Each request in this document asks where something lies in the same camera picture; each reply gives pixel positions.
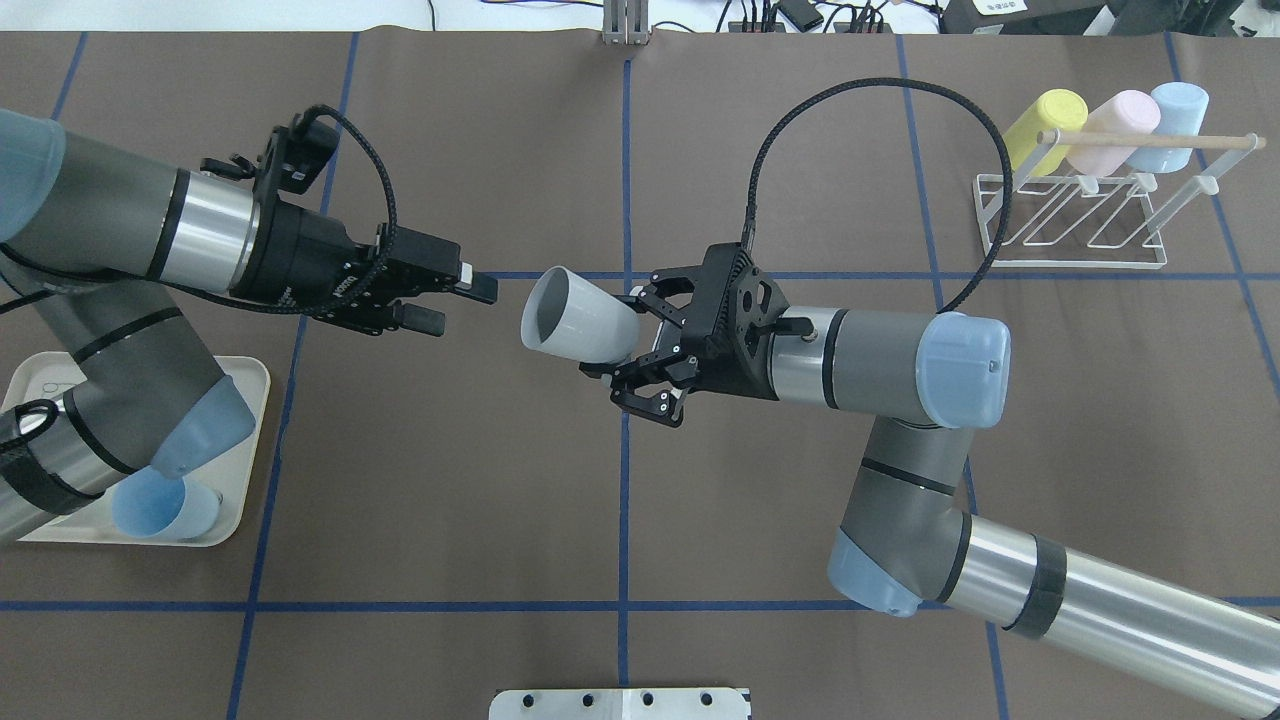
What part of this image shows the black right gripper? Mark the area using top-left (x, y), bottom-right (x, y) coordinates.
top-left (582, 243), bottom-right (801, 400)

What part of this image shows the pink plastic cup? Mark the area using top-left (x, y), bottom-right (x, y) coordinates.
top-left (1065, 90), bottom-right (1161, 177)

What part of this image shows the aluminium frame post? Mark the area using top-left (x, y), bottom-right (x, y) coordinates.
top-left (600, 0), bottom-right (652, 46)

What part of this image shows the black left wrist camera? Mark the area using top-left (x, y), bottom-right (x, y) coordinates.
top-left (198, 114), bottom-right (339, 202)

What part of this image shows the yellow plastic cup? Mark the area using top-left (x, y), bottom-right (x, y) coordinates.
top-left (1001, 88), bottom-right (1089, 174)

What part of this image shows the white plastic tray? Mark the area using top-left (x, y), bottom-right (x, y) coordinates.
top-left (0, 352), bottom-right (273, 548)

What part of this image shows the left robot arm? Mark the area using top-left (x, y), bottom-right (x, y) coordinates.
top-left (1, 104), bottom-right (499, 543)

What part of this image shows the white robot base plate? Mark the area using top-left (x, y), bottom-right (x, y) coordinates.
top-left (488, 687), bottom-right (753, 719)

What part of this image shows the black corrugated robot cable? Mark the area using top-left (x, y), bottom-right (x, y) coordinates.
top-left (740, 78), bottom-right (1015, 316)

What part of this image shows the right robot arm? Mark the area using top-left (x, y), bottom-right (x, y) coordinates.
top-left (579, 243), bottom-right (1277, 719)

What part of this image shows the blue plastic cup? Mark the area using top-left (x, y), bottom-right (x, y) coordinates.
top-left (110, 468), bottom-right (221, 541)
top-left (1126, 81), bottom-right (1210, 174)

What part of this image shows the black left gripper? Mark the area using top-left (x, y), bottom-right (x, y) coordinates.
top-left (229, 201), bottom-right (499, 337)

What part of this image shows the white wire cup rack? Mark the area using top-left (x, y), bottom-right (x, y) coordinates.
top-left (972, 128), bottom-right (1267, 270)

